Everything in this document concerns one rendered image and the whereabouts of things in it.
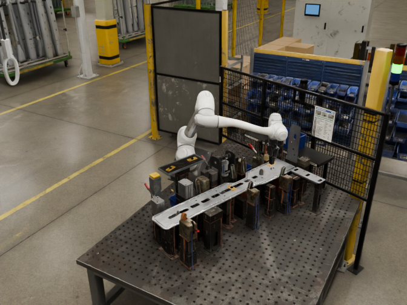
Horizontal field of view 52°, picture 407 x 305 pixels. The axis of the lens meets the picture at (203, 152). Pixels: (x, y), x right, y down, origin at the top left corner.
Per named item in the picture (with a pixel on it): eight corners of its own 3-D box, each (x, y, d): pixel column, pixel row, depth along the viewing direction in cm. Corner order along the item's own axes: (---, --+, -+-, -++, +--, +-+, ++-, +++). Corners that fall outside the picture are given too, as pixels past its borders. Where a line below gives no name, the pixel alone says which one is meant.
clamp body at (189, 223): (189, 272, 286) (188, 229, 270) (177, 261, 296) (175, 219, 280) (201, 265, 292) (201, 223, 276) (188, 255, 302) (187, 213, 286)
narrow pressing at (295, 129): (297, 162, 365) (300, 126, 350) (286, 158, 373) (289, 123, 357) (297, 162, 365) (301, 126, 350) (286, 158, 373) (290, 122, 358)
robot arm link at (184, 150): (181, 172, 386) (172, 163, 367) (181, 154, 394) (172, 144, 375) (198, 169, 381) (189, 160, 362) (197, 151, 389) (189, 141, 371)
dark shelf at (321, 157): (318, 167, 356) (318, 164, 355) (243, 135, 417) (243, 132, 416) (333, 160, 369) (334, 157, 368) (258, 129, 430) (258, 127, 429)
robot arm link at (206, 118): (218, 123, 321) (217, 108, 327) (195, 122, 318) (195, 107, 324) (215, 131, 332) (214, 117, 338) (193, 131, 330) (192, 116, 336)
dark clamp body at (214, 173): (212, 216, 345) (212, 176, 328) (201, 209, 354) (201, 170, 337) (221, 211, 351) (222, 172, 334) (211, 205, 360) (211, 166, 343)
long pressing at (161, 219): (168, 232, 278) (167, 230, 278) (148, 218, 294) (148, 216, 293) (297, 167, 359) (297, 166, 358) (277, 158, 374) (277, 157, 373)
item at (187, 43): (230, 154, 602) (234, 9, 513) (226, 158, 592) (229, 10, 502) (155, 135, 662) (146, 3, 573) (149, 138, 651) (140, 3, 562)
